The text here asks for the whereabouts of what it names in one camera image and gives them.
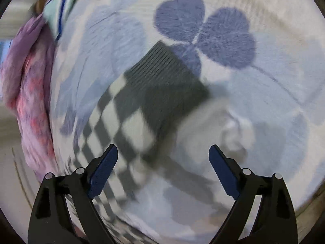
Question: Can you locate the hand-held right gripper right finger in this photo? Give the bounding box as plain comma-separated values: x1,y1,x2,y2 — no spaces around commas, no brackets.
208,144,298,244

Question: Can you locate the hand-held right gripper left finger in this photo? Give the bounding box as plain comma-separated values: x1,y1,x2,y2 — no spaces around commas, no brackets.
27,144,119,244

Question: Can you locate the grey white checkered knit sweater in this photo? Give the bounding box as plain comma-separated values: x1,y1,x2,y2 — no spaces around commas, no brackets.
65,41,212,244

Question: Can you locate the leaf print bed sheet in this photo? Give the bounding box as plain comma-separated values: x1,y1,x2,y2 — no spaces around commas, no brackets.
48,0,325,244

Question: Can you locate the purple floral blanket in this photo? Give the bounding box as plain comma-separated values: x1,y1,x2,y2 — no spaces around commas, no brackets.
0,13,60,181

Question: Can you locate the teal white striped pillow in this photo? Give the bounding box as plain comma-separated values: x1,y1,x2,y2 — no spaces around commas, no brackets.
41,0,86,42

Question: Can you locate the wooden bed frame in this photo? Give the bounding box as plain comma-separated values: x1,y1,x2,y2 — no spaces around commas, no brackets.
293,183,325,243

